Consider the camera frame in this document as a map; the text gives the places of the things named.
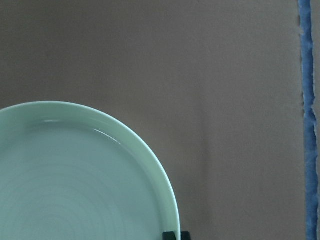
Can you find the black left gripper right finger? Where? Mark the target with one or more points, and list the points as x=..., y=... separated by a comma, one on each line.
x=185, y=233

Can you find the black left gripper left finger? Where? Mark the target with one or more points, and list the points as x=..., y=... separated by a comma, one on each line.
x=169, y=234

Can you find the light green ceramic plate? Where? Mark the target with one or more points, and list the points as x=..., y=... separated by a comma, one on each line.
x=71, y=172

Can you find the brown paper table cover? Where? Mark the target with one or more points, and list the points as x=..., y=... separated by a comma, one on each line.
x=214, y=87

